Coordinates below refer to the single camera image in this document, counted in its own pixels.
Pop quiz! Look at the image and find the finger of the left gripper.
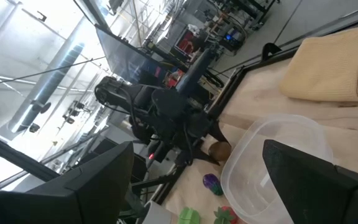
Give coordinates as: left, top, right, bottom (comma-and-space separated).
208, 119, 232, 147
193, 146, 222, 166

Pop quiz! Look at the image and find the light green toy vegetable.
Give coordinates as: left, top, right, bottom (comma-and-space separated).
177, 207, 201, 224

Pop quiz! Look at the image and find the black table edge clamp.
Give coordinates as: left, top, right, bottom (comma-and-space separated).
261, 42, 282, 62

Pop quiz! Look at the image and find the silver ceiling air duct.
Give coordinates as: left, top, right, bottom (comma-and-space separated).
7, 42, 86, 134

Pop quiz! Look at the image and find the red toy strawberry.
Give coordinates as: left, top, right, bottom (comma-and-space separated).
213, 205, 239, 224

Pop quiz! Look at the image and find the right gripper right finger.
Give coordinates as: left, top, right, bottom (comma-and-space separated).
262, 139, 358, 224

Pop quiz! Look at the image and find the folded yellow cloth towel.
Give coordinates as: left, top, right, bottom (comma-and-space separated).
278, 14, 358, 103

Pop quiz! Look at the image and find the purple toy eggplant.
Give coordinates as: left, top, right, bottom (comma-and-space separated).
202, 173, 224, 197

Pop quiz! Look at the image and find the white cylindrical object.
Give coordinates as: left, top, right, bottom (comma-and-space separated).
137, 200, 175, 224

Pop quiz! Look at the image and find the clear plastic tupperware container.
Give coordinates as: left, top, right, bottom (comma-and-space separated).
220, 113, 334, 224

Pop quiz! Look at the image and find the black metal frame beam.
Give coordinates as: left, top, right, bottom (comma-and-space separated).
0, 129, 61, 183

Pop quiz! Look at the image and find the brown toy kiwi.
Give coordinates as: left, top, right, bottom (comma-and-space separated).
208, 141, 232, 162

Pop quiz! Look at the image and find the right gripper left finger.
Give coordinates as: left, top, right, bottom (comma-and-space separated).
26, 141, 135, 224

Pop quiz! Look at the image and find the large dark display panel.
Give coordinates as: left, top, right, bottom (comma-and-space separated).
94, 26, 183, 85

